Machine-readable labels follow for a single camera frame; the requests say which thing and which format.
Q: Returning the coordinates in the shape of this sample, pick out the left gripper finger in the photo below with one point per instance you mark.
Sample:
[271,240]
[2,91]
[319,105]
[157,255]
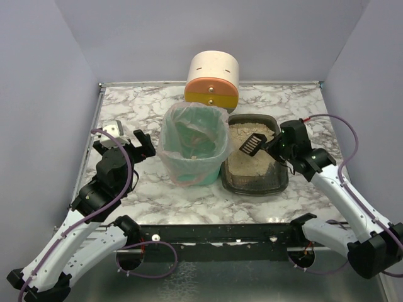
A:
[97,145]
[146,148]

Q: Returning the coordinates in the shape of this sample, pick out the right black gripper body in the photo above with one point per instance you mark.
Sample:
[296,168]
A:
[275,148]

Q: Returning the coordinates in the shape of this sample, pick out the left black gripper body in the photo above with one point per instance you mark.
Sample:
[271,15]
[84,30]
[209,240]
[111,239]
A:
[133,150]

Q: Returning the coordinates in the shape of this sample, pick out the black slotted litter scoop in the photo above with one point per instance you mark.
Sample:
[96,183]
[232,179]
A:
[253,144]

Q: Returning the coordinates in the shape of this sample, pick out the dark litter box tray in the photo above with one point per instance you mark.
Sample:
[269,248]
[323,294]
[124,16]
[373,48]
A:
[259,175]

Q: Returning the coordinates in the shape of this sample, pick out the green bucket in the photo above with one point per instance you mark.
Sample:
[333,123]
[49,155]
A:
[195,157]

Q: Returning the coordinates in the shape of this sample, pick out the clear plastic bag liner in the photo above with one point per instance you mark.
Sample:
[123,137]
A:
[195,135]

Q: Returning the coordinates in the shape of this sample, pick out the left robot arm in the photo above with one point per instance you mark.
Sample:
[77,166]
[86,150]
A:
[52,274]

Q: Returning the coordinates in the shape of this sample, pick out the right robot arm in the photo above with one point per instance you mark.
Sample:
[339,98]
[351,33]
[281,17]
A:
[372,243]

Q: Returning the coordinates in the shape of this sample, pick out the round three-drawer storage box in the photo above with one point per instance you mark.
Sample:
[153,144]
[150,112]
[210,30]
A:
[213,80]

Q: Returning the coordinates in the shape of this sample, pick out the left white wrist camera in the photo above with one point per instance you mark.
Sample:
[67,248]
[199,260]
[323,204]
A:
[115,129]

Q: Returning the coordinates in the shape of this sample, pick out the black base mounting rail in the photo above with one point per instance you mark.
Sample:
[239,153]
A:
[208,243]

